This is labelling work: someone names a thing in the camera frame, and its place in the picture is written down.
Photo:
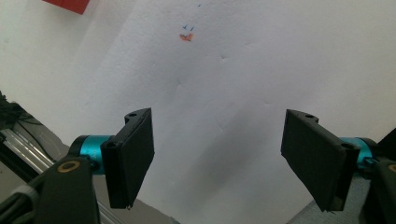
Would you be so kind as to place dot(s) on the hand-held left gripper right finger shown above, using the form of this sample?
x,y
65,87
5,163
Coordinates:
x,y
317,155

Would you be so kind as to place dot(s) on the aluminium frame rail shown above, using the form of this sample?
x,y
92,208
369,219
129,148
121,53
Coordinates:
x,y
28,149

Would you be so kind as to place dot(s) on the red flat object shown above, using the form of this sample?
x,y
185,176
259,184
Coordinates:
x,y
69,5

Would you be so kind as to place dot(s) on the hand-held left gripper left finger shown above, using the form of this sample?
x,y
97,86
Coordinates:
x,y
129,158

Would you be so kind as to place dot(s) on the white foam sheet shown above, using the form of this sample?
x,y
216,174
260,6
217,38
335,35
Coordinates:
x,y
218,77

